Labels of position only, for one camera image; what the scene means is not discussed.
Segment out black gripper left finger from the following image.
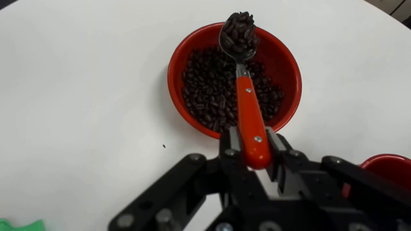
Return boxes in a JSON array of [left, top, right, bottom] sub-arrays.
[[107, 127, 265, 231]]

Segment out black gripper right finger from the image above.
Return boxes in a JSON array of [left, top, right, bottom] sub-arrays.
[[267, 128, 411, 231]]

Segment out red-handled metal spoon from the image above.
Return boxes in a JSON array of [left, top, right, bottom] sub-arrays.
[[218, 12, 270, 169]]

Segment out red cup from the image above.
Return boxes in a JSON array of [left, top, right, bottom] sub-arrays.
[[342, 153, 411, 198]]

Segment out dark coffee beans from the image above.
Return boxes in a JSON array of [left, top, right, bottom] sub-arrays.
[[182, 48, 283, 134]]

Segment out red bowl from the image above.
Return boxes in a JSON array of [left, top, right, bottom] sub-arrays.
[[166, 22, 301, 139]]

